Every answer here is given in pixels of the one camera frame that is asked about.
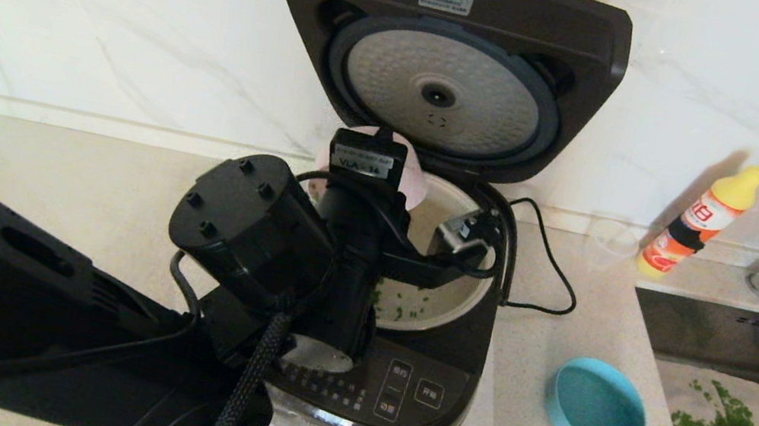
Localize pink bowl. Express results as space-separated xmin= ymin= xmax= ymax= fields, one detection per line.
xmin=308 ymin=119 xmax=433 ymax=214

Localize chopped green vegetables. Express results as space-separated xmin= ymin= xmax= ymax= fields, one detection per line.
xmin=368 ymin=285 xmax=432 ymax=327

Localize white inner pot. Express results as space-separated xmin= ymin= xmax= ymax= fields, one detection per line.
xmin=361 ymin=164 xmax=510 ymax=345

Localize blue bowl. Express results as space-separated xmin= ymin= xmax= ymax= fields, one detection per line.
xmin=541 ymin=351 xmax=656 ymax=426

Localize clear plastic cup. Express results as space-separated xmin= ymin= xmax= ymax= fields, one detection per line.
xmin=579 ymin=211 xmax=645 ymax=276

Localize yellow orange squeeze bottle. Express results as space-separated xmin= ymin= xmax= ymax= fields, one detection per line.
xmin=632 ymin=148 xmax=759 ymax=293

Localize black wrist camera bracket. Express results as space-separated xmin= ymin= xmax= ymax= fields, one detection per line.
xmin=380 ymin=196 xmax=509 ymax=300

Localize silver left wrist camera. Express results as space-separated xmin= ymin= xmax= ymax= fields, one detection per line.
xmin=433 ymin=210 xmax=486 ymax=262

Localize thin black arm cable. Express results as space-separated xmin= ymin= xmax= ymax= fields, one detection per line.
xmin=0 ymin=219 xmax=213 ymax=426

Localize black power cable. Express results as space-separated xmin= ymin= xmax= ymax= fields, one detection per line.
xmin=491 ymin=194 xmax=593 ymax=318

